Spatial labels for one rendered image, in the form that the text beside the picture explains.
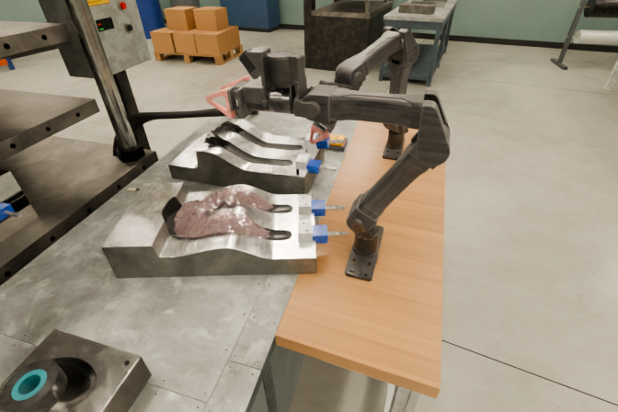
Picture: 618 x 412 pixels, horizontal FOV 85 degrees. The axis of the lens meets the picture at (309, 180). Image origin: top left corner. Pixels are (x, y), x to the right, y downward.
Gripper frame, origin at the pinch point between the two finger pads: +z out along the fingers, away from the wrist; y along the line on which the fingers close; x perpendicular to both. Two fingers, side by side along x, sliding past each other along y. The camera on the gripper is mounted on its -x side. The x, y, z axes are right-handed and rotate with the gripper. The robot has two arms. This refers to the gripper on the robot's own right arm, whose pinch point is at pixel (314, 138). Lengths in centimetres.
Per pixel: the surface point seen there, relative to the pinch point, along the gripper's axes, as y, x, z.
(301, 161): 13.2, 0.4, 2.0
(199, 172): 17.7, -26.2, 26.7
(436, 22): -348, 52, -15
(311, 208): 29.2, 9.6, 2.2
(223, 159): 17.8, -20.9, 15.6
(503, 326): -13, 124, 34
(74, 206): 38, -53, 51
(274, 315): 60, 13, 8
